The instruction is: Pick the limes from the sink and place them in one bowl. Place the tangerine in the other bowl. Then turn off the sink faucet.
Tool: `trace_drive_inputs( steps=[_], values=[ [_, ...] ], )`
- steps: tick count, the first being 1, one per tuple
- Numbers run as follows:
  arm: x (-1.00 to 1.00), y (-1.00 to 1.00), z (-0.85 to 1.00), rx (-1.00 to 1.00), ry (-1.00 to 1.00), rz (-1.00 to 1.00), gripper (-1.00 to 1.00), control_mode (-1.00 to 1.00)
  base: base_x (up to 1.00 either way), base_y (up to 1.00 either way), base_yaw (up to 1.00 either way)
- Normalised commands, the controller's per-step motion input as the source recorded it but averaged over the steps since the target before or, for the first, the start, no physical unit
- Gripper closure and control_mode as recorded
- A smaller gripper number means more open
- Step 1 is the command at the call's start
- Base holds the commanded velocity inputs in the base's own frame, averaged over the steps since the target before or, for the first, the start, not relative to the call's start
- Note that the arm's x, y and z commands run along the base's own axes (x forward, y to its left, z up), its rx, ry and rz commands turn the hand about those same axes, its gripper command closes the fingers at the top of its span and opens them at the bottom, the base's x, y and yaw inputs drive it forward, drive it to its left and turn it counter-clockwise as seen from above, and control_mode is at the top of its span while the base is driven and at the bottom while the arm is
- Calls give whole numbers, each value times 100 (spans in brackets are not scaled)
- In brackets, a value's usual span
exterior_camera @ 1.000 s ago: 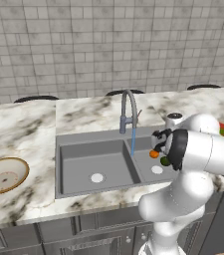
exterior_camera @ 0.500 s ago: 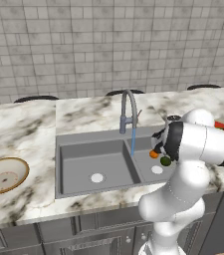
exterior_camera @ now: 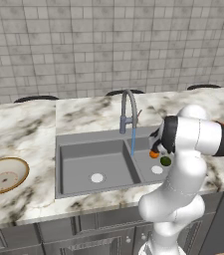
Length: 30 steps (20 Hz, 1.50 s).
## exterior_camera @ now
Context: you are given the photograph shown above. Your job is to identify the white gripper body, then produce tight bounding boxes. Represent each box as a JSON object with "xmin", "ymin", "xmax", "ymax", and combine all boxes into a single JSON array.
[{"xmin": 148, "ymin": 127, "xmax": 166, "ymax": 153}]

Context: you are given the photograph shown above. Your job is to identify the grey arched sink faucet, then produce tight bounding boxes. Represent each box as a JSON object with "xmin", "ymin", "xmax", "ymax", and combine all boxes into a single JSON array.
[{"xmin": 118, "ymin": 88, "xmax": 143, "ymax": 135}]

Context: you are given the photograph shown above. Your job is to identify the grey double sink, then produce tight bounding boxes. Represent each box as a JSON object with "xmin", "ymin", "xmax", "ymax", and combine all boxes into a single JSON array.
[{"xmin": 54, "ymin": 126, "xmax": 175, "ymax": 200}]

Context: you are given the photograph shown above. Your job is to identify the white bowl with gold rim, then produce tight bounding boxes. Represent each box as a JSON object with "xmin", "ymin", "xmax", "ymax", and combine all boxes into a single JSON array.
[{"xmin": 0, "ymin": 156, "xmax": 31, "ymax": 196}]

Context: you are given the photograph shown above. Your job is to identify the blue water stream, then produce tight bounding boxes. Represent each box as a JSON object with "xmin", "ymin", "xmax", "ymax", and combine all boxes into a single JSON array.
[{"xmin": 130, "ymin": 127, "xmax": 137, "ymax": 157}]

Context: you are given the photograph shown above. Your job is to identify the green lime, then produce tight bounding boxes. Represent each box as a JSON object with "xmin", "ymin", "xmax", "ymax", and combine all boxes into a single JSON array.
[{"xmin": 159, "ymin": 155, "xmax": 173, "ymax": 167}]

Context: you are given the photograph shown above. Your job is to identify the black stool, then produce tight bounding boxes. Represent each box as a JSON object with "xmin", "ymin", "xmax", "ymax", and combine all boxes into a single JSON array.
[
  {"xmin": 105, "ymin": 88, "xmax": 146, "ymax": 98},
  {"xmin": 186, "ymin": 84, "xmax": 223, "ymax": 92},
  {"xmin": 13, "ymin": 95, "xmax": 61, "ymax": 105}
]

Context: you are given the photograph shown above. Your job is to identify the grey cupboard door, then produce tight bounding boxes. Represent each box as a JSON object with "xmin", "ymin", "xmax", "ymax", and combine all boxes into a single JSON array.
[
  {"xmin": 131, "ymin": 212, "xmax": 217, "ymax": 255},
  {"xmin": 42, "ymin": 226, "xmax": 136, "ymax": 255}
]

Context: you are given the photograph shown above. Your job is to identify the dark grey cupboard side panel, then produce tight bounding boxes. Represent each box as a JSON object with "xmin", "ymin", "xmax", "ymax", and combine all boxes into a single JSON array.
[{"xmin": 198, "ymin": 189, "xmax": 224, "ymax": 255}]

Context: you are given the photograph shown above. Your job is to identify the grey cupboard drawer front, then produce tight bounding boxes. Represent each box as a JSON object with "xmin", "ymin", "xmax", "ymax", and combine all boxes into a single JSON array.
[{"xmin": 0, "ymin": 224, "xmax": 45, "ymax": 255}]

